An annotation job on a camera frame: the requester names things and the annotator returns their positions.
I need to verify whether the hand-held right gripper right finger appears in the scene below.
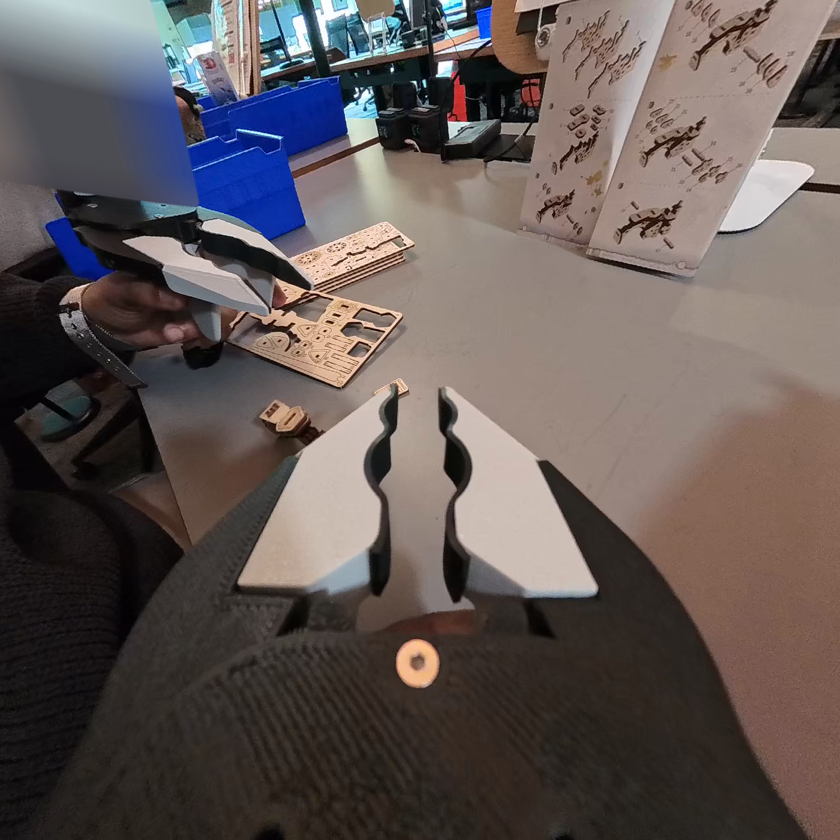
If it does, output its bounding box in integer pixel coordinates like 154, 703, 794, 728
437, 386, 600, 603

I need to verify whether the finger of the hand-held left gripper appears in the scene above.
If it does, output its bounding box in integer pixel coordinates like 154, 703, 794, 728
122, 235, 273, 317
196, 217, 316, 292

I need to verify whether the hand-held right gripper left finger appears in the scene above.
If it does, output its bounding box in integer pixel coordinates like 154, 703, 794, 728
236, 384, 400, 597

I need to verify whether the partly built wooden model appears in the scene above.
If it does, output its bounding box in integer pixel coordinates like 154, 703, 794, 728
259, 402, 326, 439

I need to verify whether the cut-out wooden puzzle sheet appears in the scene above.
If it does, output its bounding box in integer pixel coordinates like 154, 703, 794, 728
226, 289, 403, 390

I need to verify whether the grey desk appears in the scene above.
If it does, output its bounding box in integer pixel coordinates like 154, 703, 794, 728
131, 115, 840, 840

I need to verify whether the background wooden desk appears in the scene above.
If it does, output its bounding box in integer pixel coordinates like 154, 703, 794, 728
262, 26, 493, 81

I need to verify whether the person's left hand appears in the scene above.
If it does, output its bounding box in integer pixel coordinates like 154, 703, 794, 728
80, 271, 290, 350

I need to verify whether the stack of wooden puzzle sheets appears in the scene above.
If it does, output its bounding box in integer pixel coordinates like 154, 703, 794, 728
289, 222, 416, 293

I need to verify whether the acrylic leaflet display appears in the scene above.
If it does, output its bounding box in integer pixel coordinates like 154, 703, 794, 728
193, 52, 240, 106

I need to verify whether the black battery charger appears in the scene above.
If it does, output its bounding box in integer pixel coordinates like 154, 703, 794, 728
377, 108, 413, 152
408, 104, 451, 148

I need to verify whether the folded assembly instruction sheet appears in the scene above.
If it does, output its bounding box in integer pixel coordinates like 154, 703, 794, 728
520, 0, 840, 278

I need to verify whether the white stand base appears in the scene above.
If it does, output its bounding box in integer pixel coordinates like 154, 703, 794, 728
718, 159, 815, 234

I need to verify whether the grey watch strap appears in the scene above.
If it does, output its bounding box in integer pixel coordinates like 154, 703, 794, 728
59, 282, 148, 388

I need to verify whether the black cable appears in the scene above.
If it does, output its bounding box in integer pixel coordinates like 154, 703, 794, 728
484, 125, 536, 165

